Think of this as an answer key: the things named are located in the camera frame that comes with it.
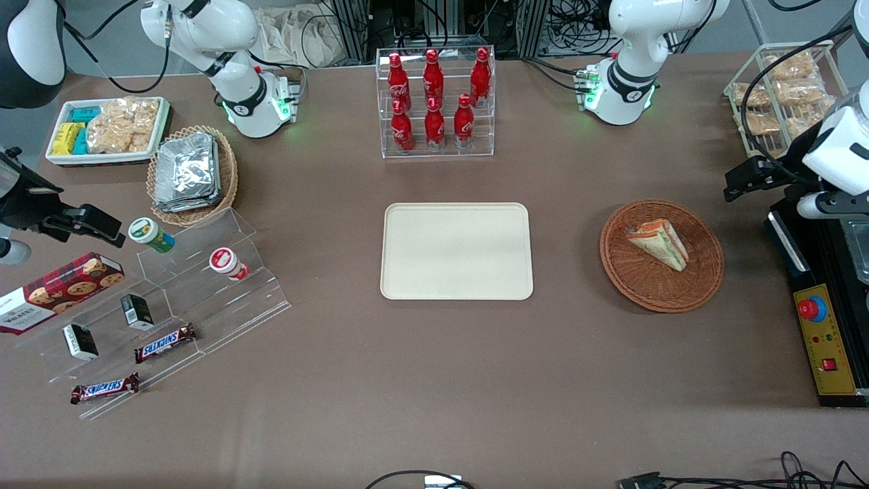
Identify black and yellow control box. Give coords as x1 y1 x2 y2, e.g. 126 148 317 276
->
766 182 869 408

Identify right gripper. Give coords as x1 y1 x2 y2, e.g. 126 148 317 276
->
0 148 127 249

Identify white cloth bag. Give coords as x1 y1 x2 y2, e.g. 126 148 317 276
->
257 5 350 69

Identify light wicker basket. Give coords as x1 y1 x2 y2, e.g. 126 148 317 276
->
147 125 238 227

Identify aluminium frame rack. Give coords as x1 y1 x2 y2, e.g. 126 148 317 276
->
331 0 552 62

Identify clear rice cracker bag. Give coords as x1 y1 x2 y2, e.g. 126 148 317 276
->
86 119 159 154
102 97 160 128

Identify red tartan cookie box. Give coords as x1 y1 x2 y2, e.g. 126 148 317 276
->
0 252 126 335

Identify flat brown wicker basket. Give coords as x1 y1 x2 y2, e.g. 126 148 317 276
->
599 198 724 313

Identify beige plastic tray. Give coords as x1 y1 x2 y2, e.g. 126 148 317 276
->
380 202 534 301

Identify brown Snickers bar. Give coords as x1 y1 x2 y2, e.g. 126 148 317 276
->
134 323 198 363
71 372 141 405

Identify triangular sandwich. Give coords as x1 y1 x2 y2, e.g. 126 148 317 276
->
625 219 689 272

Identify black cable with connector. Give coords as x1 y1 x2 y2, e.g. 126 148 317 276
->
618 452 869 489

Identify green lidded cup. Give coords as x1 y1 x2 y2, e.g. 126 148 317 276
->
128 217 176 254

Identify silver foil pack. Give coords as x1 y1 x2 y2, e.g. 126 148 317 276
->
157 132 219 198
154 190 222 213

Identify red lidded cup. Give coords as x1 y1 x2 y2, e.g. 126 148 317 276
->
209 248 249 281

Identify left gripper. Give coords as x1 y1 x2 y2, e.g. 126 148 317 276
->
723 102 869 202

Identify small black box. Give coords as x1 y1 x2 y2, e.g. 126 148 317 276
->
121 293 155 331
62 324 99 361

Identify red cola bottle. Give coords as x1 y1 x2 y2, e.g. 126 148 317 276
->
391 100 415 153
423 48 445 109
470 47 492 108
425 97 446 151
388 52 411 113
454 94 475 149

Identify yellow snack packet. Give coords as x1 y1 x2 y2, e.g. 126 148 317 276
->
52 122 86 156

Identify white rectangular snack tray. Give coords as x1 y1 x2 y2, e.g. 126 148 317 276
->
45 96 170 166

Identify black cable bundle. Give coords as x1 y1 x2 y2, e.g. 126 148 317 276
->
547 0 622 58

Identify clear acrylic bottle rack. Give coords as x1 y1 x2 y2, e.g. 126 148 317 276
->
375 46 496 160

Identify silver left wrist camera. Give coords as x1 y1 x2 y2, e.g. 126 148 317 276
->
796 192 869 219

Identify clear plastic container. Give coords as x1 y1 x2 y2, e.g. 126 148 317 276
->
844 219 869 283

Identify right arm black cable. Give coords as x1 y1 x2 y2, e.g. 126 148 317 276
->
62 0 172 94

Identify white wire snack rack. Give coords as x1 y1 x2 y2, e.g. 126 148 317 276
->
723 42 849 158

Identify clear acrylic stepped stand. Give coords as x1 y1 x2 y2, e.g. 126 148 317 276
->
136 207 293 357
17 268 204 420

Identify black base cables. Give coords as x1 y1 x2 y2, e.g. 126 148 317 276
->
521 57 589 93

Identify wrapped crispy snack pack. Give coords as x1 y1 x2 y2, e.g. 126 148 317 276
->
774 80 826 106
737 111 781 137
784 102 836 140
764 51 815 81
733 83 771 108

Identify thin black table cable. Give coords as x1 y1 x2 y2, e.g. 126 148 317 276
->
365 470 476 489

